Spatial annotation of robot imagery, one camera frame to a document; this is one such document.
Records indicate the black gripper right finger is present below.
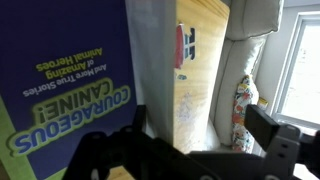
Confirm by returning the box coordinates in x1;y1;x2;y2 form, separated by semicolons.
245;105;320;180

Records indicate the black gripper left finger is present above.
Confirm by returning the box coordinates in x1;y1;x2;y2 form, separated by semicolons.
62;105;220;180

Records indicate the white couch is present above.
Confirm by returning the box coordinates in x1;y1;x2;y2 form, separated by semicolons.
209;0;284;153

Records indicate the green and blue book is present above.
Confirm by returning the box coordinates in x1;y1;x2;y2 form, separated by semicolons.
0;0;176;180

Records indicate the floral cushion on couch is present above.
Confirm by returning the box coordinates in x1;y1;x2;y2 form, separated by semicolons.
232;75;259;153

